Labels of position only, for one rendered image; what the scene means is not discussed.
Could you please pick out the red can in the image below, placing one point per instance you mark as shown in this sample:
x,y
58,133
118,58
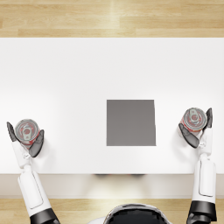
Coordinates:
x,y
27,131
193,119

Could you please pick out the dark grey square mat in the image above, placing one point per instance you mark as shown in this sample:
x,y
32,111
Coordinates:
x,y
130,122

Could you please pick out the dark round robot body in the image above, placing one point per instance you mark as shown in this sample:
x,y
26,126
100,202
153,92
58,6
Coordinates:
x,y
136,214

